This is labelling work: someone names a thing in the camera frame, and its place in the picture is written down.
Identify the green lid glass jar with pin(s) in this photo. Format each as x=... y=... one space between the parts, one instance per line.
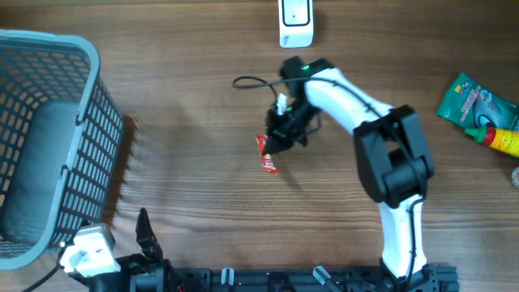
x=515 y=177

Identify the red snack bar wrapper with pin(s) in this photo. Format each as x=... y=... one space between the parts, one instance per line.
x=267 y=163

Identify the white barcode scanner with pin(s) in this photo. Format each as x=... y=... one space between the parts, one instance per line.
x=296 y=23

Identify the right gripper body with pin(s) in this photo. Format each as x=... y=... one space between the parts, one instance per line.
x=288 y=126

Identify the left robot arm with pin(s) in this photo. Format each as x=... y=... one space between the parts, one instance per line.
x=146 y=271

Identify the red yellow sauce bottle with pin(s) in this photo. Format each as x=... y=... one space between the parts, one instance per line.
x=499 y=139

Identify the green 3M product pack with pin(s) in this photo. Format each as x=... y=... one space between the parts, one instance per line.
x=468 y=104

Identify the grey plastic shopping basket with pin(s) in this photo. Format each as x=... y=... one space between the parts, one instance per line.
x=60 y=136

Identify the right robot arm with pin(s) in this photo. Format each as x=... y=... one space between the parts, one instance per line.
x=393 y=160

